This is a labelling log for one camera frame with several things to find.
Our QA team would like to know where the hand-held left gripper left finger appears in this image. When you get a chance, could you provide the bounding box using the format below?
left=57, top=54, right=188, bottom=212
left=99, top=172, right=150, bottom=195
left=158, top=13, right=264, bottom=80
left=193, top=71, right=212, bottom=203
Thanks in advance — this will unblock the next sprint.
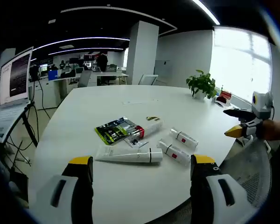
left=36, top=155, right=94, bottom=224

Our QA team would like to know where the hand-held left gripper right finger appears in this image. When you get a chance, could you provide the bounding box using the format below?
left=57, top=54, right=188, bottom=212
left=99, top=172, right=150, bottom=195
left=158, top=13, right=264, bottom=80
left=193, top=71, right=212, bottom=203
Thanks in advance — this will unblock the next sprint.
left=189, top=154, right=254, bottom=224

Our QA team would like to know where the small white skincare bottle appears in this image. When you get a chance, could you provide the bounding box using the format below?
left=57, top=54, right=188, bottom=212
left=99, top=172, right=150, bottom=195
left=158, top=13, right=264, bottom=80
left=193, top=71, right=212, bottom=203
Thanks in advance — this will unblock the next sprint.
left=168, top=127, right=199, bottom=149
left=156, top=138, right=192, bottom=167

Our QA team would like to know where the white skincare tube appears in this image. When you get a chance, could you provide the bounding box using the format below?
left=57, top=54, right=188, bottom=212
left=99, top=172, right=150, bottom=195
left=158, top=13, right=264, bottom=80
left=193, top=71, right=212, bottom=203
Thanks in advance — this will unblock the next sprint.
left=95, top=144, right=164, bottom=163

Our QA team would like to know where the green black skincare sachet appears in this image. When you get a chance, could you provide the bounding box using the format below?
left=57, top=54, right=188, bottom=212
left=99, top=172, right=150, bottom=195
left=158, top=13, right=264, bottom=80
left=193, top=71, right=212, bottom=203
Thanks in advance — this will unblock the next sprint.
left=94, top=117, right=138, bottom=146

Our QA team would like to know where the small clear skincare sachet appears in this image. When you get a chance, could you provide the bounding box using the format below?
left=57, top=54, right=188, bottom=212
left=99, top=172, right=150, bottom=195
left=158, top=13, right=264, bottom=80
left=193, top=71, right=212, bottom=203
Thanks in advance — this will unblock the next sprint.
left=124, top=137, right=149, bottom=148

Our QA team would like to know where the white skincare bottle red collar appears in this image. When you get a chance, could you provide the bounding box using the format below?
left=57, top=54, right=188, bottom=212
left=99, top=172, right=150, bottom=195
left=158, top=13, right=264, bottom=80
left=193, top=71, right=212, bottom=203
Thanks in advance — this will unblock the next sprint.
left=128, top=119, right=164, bottom=139

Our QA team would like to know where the red white box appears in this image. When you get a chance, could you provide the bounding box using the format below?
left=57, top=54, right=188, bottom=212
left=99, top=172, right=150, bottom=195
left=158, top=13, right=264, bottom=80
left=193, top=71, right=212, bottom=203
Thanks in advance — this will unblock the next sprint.
left=214, top=90, right=233, bottom=108

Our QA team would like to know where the grey mesh office chair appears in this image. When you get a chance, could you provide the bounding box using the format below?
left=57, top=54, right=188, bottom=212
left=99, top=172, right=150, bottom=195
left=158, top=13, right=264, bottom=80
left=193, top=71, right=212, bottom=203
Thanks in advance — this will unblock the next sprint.
left=218, top=136, right=275, bottom=210

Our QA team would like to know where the bright window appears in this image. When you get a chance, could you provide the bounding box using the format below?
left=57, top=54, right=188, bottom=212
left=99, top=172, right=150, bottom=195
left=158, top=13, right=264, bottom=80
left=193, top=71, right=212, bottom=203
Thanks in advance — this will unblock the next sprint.
left=210, top=26, right=273, bottom=108

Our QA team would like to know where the potted green plant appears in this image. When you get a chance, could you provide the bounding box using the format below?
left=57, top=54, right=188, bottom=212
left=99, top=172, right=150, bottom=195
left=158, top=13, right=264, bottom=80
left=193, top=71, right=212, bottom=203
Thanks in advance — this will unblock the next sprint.
left=186, top=69, right=217, bottom=100

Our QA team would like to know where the white office chair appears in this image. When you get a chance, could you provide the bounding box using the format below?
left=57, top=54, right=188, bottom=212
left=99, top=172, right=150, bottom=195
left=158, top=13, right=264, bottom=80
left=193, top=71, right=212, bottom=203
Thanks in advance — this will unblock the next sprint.
left=137, top=74, right=159, bottom=86

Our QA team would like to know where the white monitor stand table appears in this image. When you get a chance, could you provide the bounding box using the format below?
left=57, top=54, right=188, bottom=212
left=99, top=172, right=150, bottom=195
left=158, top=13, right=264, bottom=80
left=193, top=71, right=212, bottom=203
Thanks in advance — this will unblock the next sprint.
left=0, top=101, right=39, bottom=150

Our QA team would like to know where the ceiling light strip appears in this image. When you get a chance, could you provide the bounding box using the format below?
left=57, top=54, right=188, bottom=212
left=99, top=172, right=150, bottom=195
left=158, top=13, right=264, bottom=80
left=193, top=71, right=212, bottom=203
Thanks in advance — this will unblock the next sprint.
left=191, top=0, right=221, bottom=26

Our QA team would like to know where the white office desk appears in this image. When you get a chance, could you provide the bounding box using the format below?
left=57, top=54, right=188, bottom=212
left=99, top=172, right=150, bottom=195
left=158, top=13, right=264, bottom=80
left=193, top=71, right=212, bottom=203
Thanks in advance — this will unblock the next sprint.
left=49, top=71, right=129, bottom=87

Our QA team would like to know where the black tripod camera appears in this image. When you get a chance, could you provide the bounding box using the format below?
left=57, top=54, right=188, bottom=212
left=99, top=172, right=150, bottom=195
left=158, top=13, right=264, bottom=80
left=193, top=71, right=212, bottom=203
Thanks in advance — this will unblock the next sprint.
left=28, top=64, right=41, bottom=83

